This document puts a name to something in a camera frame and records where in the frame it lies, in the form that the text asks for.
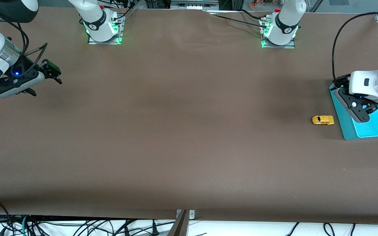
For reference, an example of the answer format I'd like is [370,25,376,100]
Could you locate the yellow beetle toy car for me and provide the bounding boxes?
[312,115,335,126]

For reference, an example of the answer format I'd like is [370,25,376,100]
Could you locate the teal plastic bin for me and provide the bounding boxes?
[329,84,378,141]

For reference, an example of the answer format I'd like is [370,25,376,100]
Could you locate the grey background equipment box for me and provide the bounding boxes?
[170,0,220,10]

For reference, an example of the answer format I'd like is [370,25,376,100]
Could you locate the dark angled support bar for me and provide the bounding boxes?
[167,210,189,236]

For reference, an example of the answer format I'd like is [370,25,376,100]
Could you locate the right arm black wrist cable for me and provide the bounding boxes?
[0,10,48,76]

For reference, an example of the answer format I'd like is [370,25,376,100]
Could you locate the arm black wrist cable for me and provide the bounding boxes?
[0,10,48,76]
[332,12,378,82]

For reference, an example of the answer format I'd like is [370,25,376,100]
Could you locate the left arm black wrist cable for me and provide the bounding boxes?
[332,12,378,82]

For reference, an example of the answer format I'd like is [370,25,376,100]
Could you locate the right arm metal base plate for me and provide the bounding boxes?
[87,15,124,45]

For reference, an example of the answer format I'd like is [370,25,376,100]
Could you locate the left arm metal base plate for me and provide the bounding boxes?
[261,16,296,49]

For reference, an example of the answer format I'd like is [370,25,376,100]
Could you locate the black cables at right base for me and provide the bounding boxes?
[111,0,137,21]

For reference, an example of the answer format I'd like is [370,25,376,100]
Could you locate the short black base cable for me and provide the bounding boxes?
[240,9,267,21]

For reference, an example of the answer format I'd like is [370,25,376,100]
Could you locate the long black base cable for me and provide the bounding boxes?
[204,10,265,29]

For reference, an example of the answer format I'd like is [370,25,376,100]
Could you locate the metal table edge bracket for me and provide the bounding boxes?
[176,209,195,219]

